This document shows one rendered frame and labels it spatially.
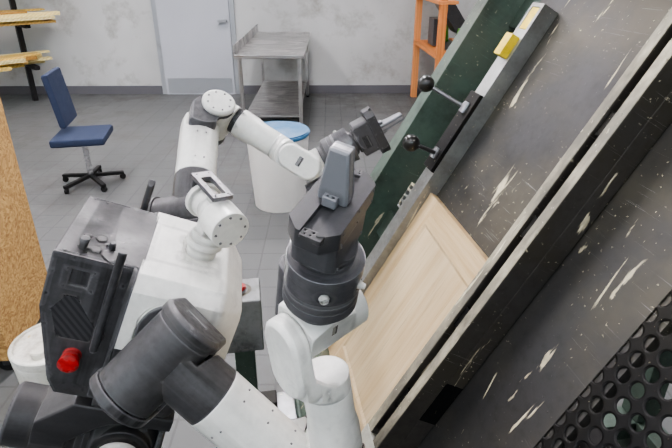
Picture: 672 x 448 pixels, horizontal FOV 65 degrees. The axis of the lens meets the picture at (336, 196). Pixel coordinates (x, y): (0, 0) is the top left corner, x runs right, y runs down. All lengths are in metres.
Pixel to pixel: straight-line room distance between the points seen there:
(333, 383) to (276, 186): 3.38
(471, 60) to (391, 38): 6.45
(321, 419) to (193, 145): 0.69
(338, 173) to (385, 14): 7.35
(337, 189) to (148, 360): 0.36
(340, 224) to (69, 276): 0.50
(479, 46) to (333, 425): 1.02
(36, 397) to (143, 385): 0.44
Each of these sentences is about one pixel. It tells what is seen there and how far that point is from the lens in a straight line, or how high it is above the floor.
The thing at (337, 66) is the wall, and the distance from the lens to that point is 7.88.
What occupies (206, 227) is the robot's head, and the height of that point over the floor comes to 1.41.
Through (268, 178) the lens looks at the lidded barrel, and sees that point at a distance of 4.00.
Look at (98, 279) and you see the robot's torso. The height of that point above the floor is 1.36.
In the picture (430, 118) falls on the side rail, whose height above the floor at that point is 1.42.
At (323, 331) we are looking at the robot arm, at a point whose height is 1.42.
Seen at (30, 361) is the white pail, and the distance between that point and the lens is 2.47.
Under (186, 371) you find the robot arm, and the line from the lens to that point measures 0.74.
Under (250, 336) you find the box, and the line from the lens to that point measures 1.59.
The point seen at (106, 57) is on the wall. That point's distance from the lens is 8.49.
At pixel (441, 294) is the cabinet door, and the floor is 1.21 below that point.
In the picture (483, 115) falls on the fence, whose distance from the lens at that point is 1.22.
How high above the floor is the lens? 1.80
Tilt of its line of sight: 24 degrees down
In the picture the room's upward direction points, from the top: straight up
